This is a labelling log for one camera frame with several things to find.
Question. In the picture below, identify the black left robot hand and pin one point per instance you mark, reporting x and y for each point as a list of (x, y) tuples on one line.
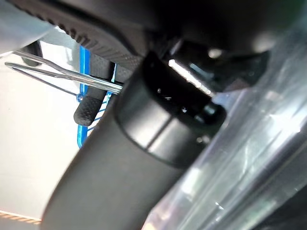
[(134, 167)]

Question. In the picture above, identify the blue plastic shopping basket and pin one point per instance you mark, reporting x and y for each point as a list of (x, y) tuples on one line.
[(84, 57)]

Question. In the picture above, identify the grey left robot leg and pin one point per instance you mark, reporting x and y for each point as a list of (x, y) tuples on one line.
[(21, 33)]

